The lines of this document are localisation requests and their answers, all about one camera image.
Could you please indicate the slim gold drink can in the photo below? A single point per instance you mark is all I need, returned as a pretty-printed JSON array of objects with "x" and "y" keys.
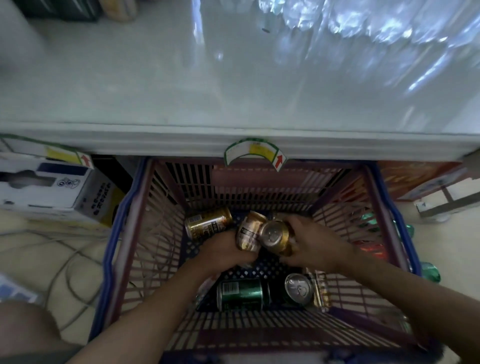
[{"x": 321, "y": 290}]

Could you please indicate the person's right fingers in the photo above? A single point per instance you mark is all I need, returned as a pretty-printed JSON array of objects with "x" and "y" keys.
[{"x": 293, "y": 228}]

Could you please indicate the plastic-wrapped bottle pack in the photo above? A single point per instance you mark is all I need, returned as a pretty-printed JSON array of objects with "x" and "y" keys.
[{"x": 375, "y": 33}]

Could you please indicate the green bottle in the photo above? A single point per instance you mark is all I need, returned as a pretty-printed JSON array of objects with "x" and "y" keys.
[{"x": 407, "y": 229}]

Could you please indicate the white cardboard box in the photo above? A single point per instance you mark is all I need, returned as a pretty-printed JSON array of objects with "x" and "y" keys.
[{"x": 52, "y": 187}]

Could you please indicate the person's right forearm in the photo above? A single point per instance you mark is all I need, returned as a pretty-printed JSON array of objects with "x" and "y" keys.
[{"x": 412, "y": 300}]

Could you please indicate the orange cardboard box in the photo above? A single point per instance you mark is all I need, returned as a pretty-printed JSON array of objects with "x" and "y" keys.
[{"x": 412, "y": 178}]

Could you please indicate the person's left forearm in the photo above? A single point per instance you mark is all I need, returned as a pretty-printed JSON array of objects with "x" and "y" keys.
[{"x": 150, "y": 318}]

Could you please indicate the white box with grey band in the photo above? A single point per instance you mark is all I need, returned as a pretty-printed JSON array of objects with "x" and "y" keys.
[{"x": 450, "y": 198}]

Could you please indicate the flat white shelf label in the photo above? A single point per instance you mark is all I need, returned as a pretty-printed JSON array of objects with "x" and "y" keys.
[{"x": 60, "y": 153}]

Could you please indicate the dark drink can silver top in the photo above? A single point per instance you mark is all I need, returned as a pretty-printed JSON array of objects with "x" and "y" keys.
[{"x": 299, "y": 288}]

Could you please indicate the gold drink can blue label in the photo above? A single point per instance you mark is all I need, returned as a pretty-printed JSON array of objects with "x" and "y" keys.
[{"x": 208, "y": 224}]

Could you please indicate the person's left knee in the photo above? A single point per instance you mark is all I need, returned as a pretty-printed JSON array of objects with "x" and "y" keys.
[{"x": 30, "y": 333}]

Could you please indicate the curled white shelf label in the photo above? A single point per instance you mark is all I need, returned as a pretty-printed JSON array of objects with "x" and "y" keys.
[{"x": 258, "y": 150}]

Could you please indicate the gold drink can white label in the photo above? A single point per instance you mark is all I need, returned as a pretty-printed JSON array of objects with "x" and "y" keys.
[{"x": 249, "y": 230}]

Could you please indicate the yellow packet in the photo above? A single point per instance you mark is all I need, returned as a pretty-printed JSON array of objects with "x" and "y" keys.
[{"x": 118, "y": 8}]

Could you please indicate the maroon plastic shopping basket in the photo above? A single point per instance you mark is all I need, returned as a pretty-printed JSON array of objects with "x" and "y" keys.
[{"x": 240, "y": 330}]

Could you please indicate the person's right hand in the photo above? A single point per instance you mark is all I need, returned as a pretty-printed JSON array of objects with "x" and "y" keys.
[{"x": 318, "y": 243}]

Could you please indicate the dark box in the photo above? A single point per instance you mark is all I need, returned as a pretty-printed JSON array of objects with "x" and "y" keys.
[{"x": 60, "y": 8}]

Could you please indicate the white shelf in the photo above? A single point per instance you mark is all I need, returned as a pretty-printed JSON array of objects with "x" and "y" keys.
[{"x": 187, "y": 82}]

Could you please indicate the person's left fingers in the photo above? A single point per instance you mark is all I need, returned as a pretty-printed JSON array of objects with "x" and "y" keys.
[{"x": 250, "y": 257}]

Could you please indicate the red packet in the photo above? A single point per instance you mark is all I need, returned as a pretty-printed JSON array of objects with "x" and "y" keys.
[{"x": 373, "y": 249}]

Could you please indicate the person's left hand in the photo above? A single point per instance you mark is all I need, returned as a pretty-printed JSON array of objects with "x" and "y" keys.
[{"x": 219, "y": 251}]

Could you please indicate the blue paper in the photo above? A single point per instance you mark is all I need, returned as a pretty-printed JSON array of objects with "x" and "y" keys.
[{"x": 15, "y": 290}]

